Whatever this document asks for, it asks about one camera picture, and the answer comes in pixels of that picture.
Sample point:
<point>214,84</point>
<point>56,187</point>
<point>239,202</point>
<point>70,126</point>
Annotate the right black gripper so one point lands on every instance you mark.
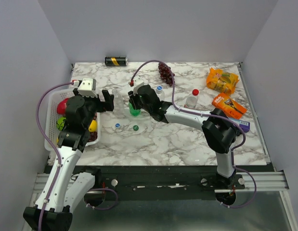
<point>132,98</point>

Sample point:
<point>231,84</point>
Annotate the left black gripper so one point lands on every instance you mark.
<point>108,105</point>

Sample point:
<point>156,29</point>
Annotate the green plastic bottle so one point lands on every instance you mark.
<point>134,112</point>

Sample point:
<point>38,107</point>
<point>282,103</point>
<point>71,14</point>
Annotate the clear bottle blue cap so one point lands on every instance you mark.
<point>161,96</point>

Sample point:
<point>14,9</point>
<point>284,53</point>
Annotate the green bottle cap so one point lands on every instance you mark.
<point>135,127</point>

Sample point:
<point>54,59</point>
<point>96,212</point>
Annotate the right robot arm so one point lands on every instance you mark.
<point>220,132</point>

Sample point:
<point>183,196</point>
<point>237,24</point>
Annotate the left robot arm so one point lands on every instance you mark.
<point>53,211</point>

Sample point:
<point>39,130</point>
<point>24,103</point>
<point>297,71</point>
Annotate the clear bottle red cap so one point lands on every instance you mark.
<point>192,99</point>

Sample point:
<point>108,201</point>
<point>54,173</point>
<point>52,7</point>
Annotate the yellow lemon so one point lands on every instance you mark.
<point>93,126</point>

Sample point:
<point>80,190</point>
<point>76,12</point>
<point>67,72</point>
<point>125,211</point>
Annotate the black gold battery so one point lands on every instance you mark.
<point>116,61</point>

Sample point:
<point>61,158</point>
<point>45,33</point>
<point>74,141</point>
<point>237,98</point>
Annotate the basket grapes lower bunch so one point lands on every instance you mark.
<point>93,136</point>

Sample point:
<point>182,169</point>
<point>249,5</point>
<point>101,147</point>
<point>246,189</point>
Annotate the dark grapes on table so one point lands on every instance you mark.
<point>165,74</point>

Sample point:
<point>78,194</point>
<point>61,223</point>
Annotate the red dragon fruit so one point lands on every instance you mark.
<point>61,107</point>

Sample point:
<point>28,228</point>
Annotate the green watermelon toy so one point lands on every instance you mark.
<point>60,124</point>

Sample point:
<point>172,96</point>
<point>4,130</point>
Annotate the white plastic basket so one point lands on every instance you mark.
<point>51,130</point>

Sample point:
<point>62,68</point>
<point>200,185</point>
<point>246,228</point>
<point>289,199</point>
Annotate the orange snack bag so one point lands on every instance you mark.
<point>221,81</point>

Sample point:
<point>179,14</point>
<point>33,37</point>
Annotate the orange razor package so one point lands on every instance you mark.
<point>230,107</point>

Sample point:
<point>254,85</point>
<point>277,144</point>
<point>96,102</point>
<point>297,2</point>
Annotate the purple small box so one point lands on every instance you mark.
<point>245,126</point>

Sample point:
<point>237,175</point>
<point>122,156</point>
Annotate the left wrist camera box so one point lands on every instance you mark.
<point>85,87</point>

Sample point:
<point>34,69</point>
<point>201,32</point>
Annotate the black mounting rail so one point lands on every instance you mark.
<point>158,183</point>

